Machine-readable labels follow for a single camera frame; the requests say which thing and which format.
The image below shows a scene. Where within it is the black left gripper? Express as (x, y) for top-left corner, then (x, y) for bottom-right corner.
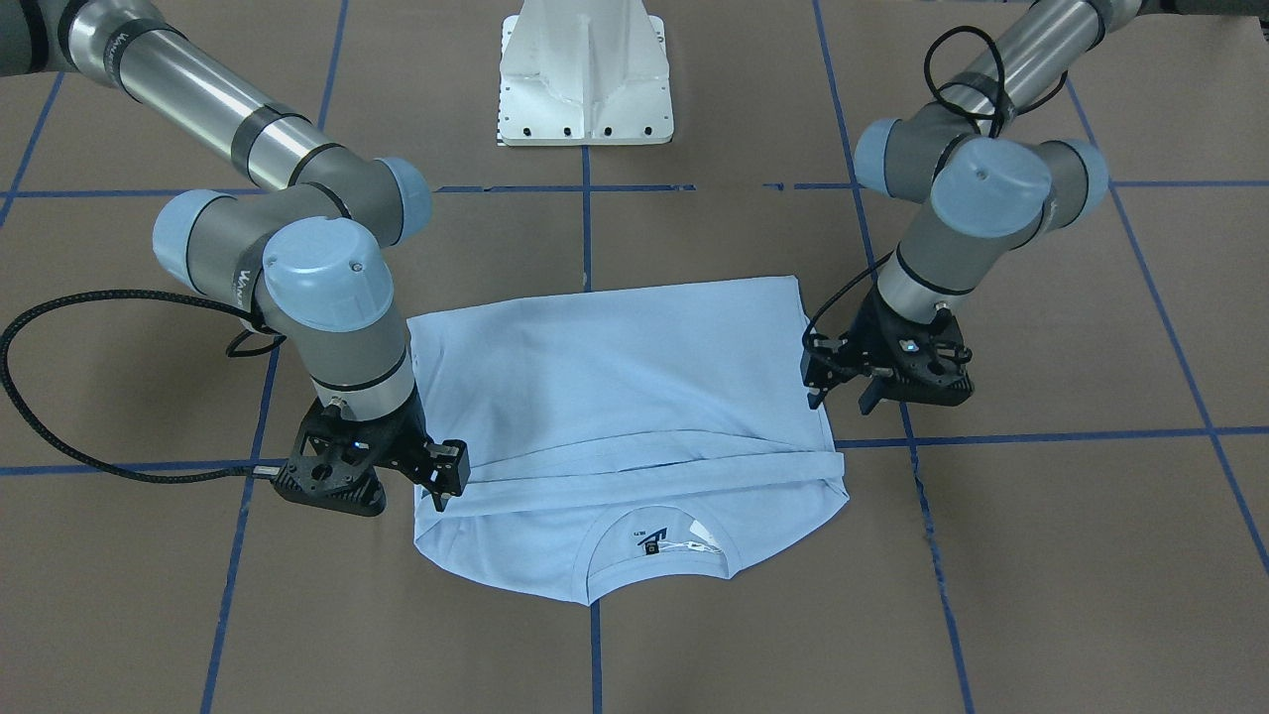
(802, 290), (943, 416)

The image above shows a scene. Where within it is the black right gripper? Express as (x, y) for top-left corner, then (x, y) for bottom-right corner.
(305, 397), (470, 514)

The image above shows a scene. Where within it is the light blue t-shirt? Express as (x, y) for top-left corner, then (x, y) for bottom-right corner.
(409, 276), (851, 605)

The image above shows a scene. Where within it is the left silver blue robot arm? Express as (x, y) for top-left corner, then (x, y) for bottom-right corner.
(801, 1), (1142, 415)

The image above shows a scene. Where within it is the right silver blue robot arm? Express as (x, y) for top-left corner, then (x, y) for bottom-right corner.
(3, 1), (470, 517)

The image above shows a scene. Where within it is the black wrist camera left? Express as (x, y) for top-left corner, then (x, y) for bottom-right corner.
(878, 307), (975, 407)

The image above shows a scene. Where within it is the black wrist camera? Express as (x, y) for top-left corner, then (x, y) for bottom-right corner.
(878, 307), (975, 407)
(268, 405), (387, 517)

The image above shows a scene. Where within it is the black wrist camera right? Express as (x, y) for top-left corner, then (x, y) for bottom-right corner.
(268, 405), (387, 517)

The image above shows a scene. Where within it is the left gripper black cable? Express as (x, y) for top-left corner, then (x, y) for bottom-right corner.
(799, 27), (1072, 347)

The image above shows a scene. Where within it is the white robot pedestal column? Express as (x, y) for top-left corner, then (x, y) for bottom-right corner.
(496, 1), (675, 148)

